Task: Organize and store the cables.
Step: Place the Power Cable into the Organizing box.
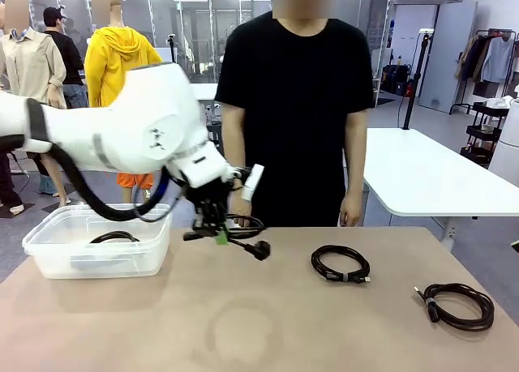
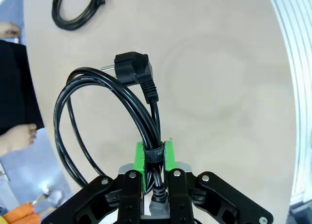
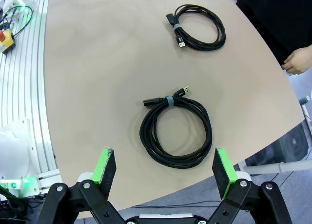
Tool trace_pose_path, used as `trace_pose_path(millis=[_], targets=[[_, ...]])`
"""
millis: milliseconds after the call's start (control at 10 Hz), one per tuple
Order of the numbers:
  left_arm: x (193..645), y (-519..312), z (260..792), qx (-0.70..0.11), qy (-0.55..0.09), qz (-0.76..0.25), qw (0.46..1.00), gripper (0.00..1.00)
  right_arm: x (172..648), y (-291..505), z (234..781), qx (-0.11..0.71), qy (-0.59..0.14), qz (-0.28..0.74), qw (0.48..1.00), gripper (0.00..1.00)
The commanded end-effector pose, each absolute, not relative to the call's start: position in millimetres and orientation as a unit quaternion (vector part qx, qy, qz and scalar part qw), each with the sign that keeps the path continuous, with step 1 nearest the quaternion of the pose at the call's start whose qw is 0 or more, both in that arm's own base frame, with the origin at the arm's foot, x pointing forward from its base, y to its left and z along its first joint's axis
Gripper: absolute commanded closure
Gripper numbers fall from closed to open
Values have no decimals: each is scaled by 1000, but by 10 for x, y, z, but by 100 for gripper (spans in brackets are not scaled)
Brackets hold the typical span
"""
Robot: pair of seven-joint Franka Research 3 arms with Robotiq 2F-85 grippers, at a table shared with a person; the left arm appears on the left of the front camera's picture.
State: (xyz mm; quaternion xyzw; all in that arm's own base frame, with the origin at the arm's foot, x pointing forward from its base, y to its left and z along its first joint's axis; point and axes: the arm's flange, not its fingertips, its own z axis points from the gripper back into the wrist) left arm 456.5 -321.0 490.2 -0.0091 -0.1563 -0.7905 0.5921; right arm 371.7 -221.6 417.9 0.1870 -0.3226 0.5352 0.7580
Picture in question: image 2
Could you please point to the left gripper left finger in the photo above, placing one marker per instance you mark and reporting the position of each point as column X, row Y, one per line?
column 97, row 199

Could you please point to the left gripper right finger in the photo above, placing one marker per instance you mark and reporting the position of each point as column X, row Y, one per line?
column 207, row 199

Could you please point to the person's right hand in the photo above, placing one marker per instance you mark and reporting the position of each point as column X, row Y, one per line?
column 19, row 138

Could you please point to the person's left hand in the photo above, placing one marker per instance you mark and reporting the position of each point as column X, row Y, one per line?
column 9, row 31

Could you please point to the mannequin yellow hoodie orange pants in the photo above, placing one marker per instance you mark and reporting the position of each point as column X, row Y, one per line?
column 22, row 214

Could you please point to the person torso black t-shirt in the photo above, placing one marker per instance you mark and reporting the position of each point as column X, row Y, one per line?
column 14, row 87

